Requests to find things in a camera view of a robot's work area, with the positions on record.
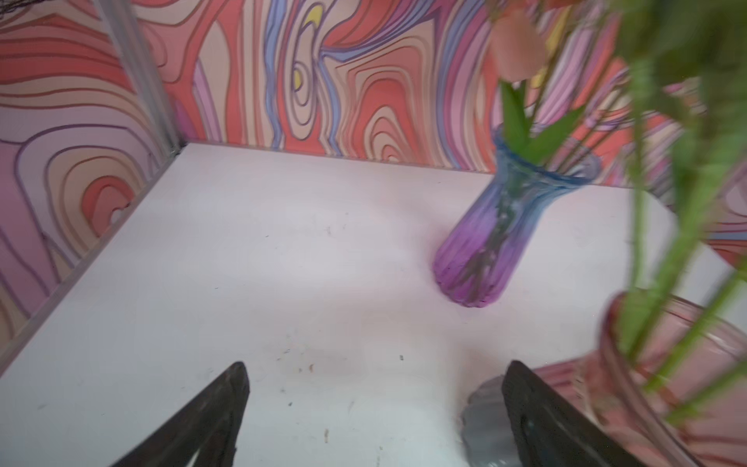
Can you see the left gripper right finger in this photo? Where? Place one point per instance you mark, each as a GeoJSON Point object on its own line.
{"type": "Point", "coordinates": [549, 431]}

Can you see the pale pink rose stem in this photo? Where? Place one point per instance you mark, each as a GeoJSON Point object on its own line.
{"type": "Point", "coordinates": [698, 50]}

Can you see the single pink bud stem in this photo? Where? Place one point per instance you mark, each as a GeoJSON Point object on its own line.
{"type": "Point", "coordinates": [521, 53]}

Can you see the coral rose stem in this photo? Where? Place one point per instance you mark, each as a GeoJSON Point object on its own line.
{"type": "Point", "coordinates": [708, 317]}

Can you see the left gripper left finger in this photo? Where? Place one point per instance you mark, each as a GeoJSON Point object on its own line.
{"type": "Point", "coordinates": [204, 432]}

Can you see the purple-blue glass vase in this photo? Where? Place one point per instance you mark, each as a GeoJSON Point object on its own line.
{"type": "Point", "coordinates": [475, 263]}

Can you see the red-grey glass vase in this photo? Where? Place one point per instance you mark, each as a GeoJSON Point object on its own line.
{"type": "Point", "coordinates": [697, 419]}

